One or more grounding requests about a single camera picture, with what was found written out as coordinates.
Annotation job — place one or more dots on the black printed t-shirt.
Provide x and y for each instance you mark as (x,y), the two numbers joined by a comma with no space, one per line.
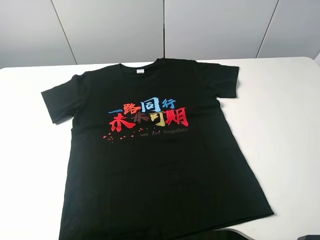
(152,156)

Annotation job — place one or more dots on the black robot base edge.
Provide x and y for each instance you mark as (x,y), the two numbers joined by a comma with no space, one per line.
(222,234)

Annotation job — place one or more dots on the black object bottom right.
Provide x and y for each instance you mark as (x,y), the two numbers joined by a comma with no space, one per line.
(310,237)

